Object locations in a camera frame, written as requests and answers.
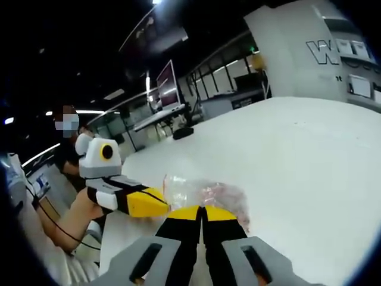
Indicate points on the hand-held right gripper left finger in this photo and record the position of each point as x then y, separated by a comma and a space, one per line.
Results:
149, 259

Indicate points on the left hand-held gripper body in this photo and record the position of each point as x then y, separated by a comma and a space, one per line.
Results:
101, 161

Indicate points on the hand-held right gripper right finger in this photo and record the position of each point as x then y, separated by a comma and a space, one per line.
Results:
238, 262

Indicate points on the clear resealable bag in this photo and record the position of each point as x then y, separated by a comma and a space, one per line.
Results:
208, 190

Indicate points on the background desk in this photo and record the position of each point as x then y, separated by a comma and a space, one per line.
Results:
160, 116

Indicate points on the white worn device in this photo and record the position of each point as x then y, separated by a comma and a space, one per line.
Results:
16, 178

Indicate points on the computer monitor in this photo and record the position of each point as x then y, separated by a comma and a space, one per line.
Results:
167, 86

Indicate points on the hanging dark screen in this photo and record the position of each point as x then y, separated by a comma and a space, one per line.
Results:
160, 32

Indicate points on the yellow round object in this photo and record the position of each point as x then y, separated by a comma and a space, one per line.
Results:
258, 61

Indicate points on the row of white storage boxes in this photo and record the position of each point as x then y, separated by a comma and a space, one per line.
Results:
360, 85

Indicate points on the grey shelving unit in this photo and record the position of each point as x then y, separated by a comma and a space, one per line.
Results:
342, 62

